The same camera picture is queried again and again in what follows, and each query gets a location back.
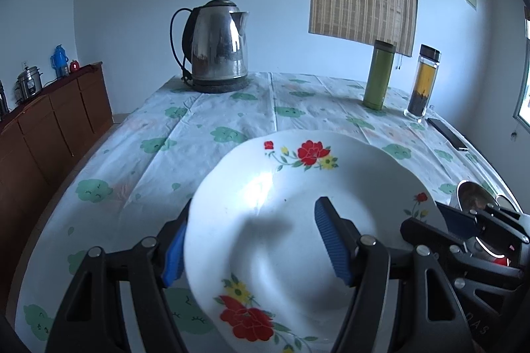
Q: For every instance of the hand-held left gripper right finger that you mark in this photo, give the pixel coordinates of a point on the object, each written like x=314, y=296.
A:
x=331, y=241

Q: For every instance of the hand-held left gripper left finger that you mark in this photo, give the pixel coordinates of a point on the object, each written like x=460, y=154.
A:
x=176, y=257

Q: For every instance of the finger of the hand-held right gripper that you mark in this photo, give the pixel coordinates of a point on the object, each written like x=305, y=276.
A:
x=434, y=237
x=459, y=220

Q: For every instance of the steel bowl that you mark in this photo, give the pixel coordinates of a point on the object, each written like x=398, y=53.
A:
x=476, y=195

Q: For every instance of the red bowl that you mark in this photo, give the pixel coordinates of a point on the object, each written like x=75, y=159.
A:
x=502, y=260

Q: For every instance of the red flower plate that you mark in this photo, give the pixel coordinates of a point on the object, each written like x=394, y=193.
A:
x=256, y=220

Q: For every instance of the black smartphone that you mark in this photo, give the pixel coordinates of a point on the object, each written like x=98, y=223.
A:
x=447, y=133

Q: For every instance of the green cloud print tablecloth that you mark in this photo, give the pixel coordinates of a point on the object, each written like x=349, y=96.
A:
x=207, y=137

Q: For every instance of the glass tea bottle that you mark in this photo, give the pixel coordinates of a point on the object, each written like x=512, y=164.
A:
x=422, y=84

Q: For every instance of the window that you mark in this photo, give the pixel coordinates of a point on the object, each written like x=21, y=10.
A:
x=522, y=67

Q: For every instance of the green thermos flask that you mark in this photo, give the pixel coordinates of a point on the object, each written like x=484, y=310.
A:
x=379, y=75

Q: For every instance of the black kettle base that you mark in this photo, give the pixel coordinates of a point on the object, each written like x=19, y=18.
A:
x=219, y=85

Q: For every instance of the brown wooden sideboard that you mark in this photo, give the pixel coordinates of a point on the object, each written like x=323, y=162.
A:
x=49, y=129

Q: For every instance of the small red object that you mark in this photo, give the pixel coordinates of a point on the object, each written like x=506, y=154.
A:
x=74, y=66

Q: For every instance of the steel electric kettle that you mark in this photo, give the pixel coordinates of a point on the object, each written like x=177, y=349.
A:
x=219, y=42

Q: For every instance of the blue thermos jug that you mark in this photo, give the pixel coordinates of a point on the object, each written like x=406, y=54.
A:
x=60, y=61

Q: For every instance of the steel rice cooker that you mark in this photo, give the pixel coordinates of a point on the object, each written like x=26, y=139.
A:
x=29, y=82

